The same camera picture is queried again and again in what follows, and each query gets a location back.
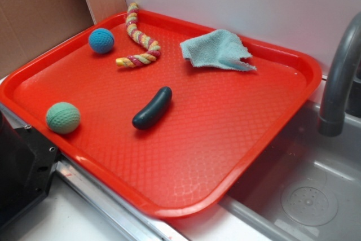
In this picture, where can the blue rubber ball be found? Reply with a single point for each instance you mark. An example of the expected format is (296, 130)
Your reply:
(101, 41)

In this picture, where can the grey sink faucet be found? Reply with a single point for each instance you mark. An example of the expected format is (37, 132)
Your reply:
(342, 90)

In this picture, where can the red plastic tray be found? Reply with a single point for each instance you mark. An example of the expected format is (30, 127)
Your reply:
(218, 121)

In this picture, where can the grey plastic sink basin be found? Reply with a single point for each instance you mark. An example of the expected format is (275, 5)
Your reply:
(303, 186)

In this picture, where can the light blue cloth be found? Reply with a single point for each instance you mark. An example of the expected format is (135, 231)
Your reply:
(218, 49)

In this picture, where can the brown cardboard panel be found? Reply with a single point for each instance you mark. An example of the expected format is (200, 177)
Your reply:
(31, 27)

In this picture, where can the multicolour twisted rope toy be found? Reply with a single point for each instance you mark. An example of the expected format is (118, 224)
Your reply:
(151, 45)

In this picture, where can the dark green toy cucumber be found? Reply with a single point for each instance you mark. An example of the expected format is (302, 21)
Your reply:
(154, 110)

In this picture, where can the green rubber ball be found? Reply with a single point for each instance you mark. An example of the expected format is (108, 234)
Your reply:
(63, 118)

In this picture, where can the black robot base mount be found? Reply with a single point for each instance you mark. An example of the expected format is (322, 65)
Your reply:
(28, 160)

